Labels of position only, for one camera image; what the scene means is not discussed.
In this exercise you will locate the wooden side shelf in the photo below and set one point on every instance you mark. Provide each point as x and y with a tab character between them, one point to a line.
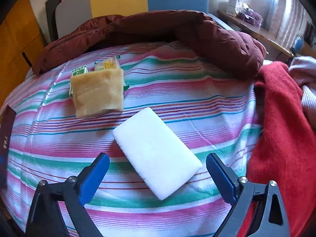
285	27

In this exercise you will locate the maroon puffer jacket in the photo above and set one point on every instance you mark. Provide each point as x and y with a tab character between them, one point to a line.
235	53

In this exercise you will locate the orange wooden wardrobe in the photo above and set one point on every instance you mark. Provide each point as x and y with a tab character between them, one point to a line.
22	42

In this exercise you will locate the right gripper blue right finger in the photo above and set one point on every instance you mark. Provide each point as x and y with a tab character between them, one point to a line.
225	179

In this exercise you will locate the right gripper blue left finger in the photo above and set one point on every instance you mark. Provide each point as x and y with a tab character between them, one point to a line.
91	177

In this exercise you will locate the gold tray with maroon rim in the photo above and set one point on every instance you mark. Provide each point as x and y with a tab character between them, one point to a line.
7	120

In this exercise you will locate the yellow sponge chunk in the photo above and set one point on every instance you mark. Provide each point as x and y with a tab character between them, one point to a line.
97	92

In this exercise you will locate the small green white carton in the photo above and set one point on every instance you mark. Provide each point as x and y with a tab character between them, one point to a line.
80	70

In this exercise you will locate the cracker packet green trim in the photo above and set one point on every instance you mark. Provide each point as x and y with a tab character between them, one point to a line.
107	64

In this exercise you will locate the red blanket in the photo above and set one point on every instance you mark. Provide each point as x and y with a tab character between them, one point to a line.
285	152

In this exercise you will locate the white foam block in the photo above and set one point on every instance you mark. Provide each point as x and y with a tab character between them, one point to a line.
156	153

